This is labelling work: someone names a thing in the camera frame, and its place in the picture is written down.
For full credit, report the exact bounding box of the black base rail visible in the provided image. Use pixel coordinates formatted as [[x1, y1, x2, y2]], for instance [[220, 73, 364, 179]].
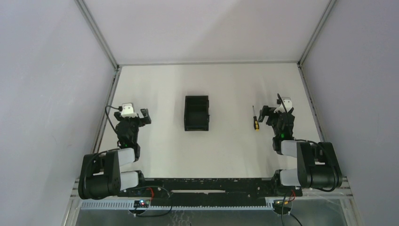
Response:
[[118, 178, 303, 208]]

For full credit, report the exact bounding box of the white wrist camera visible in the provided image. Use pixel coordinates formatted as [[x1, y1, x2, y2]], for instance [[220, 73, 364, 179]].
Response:
[[120, 103, 137, 118], [274, 97, 293, 113]]

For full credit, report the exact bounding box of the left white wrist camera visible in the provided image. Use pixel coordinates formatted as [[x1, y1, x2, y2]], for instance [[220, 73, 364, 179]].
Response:
[[120, 103, 137, 118]]

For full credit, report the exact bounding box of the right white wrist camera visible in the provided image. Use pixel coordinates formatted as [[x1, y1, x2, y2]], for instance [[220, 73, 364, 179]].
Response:
[[274, 97, 293, 113]]

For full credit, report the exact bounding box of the left circuit board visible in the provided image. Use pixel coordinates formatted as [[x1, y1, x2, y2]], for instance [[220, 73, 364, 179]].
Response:
[[133, 200, 151, 209]]

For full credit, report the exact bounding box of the black yellow screwdriver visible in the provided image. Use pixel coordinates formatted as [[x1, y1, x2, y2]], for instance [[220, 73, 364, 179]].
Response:
[[252, 106, 259, 131]]

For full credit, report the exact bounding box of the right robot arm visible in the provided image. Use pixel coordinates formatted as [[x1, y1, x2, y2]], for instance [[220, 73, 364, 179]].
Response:
[[257, 105, 343, 192]]

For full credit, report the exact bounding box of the black plastic bin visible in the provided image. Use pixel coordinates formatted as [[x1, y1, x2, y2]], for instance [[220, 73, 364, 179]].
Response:
[[184, 96, 209, 131]]

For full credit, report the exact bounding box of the left black cable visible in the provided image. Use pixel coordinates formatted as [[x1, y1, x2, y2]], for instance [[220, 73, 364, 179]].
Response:
[[104, 105, 123, 135]]

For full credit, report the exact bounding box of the right circuit board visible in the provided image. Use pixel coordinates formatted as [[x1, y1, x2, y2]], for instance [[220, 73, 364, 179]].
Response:
[[272, 200, 293, 209]]

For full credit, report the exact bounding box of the circuit board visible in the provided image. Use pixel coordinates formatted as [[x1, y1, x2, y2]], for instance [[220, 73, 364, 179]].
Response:
[[133, 200, 151, 209], [272, 200, 293, 209]]

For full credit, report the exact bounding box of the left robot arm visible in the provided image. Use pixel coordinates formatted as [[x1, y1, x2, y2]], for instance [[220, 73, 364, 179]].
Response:
[[78, 106, 152, 200]]

